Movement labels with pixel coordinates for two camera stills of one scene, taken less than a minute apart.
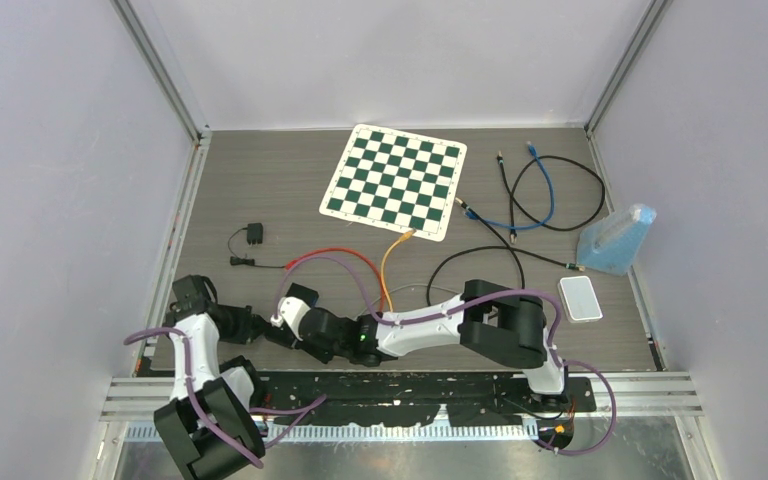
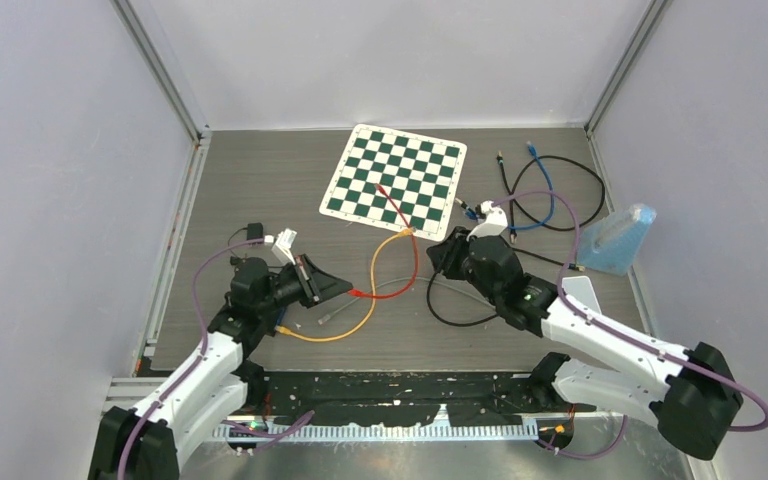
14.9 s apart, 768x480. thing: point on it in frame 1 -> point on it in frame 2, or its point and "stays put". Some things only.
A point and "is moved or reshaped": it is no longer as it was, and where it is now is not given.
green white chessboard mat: (396, 181) stays put
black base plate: (412, 397) stays put
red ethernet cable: (343, 250) -> (365, 294)
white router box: (579, 299) stays put
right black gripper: (298, 344) -> (447, 253)
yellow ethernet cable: (385, 257) is moved or reshaped
